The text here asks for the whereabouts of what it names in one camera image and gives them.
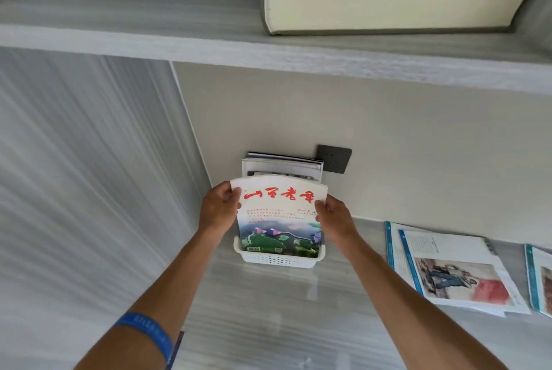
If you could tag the blue wristband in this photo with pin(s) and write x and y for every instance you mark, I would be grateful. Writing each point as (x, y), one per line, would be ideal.
(146, 331)

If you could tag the white perforated plastic basket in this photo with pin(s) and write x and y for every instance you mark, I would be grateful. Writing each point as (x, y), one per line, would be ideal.
(276, 261)

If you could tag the person's right hand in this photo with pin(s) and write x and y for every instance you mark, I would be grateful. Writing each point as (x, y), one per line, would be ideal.
(338, 223)

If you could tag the blue-edged figure painting magazine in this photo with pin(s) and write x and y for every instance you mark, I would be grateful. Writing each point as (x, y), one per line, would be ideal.
(457, 283)

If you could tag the grey wooden shelf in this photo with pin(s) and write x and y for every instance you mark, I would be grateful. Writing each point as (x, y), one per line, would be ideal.
(129, 25)

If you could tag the dark wall socket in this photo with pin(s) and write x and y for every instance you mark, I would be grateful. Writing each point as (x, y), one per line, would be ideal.
(334, 158)

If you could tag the blue-edged dark photo magazine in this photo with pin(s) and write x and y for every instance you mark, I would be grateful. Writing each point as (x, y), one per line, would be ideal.
(276, 219)
(393, 253)

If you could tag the blue-edged red painting magazine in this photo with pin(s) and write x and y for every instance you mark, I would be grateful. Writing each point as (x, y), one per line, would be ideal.
(541, 283)

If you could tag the stack of magazines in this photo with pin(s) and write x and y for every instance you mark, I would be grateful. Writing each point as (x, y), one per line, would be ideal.
(280, 165)

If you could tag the person's right forearm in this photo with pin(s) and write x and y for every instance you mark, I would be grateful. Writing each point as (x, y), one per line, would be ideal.
(409, 318)

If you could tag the dark rectangular leaflet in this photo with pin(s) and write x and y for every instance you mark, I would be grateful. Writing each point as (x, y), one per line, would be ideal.
(176, 352)

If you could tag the person's left hand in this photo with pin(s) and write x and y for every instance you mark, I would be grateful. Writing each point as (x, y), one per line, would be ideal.
(217, 214)

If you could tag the person's left forearm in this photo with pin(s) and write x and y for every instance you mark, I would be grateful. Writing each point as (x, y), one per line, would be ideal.
(164, 292)

